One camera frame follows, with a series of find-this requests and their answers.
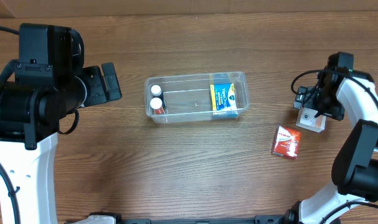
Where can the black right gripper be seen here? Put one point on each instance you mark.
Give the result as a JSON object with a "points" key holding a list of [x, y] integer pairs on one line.
{"points": [[324, 109]]}

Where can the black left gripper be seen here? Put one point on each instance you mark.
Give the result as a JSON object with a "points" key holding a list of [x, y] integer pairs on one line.
{"points": [[93, 86]]}

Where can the white Hansaplast box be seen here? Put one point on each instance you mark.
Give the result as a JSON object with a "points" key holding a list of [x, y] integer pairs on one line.
{"points": [[307, 120]]}

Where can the orange vitamin tube white cap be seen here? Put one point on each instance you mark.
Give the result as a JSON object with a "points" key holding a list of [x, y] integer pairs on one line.
{"points": [[157, 105]]}

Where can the dark bottle white cap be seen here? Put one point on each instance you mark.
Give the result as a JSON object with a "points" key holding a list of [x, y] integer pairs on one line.
{"points": [[157, 92]]}

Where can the blue yellow VapoDrops box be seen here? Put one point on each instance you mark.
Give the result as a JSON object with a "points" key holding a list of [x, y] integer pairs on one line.
{"points": [[223, 100]]}

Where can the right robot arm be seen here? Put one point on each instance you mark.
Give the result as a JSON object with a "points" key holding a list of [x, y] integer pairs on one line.
{"points": [[342, 91]]}

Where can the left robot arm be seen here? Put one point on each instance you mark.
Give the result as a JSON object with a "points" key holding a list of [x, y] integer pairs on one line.
{"points": [[47, 82]]}

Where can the clear plastic container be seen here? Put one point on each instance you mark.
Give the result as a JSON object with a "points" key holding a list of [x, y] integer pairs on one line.
{"points": [[187, 97]]}

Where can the red white small box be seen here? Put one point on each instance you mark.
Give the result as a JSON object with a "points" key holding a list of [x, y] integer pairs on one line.
{"points": [[286, 143]]}

